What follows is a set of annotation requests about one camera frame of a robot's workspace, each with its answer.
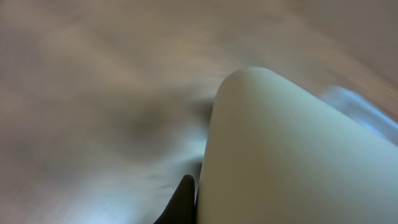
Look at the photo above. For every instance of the clear plastic storage container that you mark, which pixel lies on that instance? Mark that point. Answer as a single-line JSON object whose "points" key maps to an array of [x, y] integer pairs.
{"points": [[359, 109]]}

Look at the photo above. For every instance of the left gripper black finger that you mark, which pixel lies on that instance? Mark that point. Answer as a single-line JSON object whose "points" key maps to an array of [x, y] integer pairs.
{"points": [[181, 207]]}

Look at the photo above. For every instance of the cream tall cup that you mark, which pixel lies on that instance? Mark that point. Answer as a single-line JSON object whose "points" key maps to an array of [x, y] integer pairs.
{"points": [[277, 154]]}

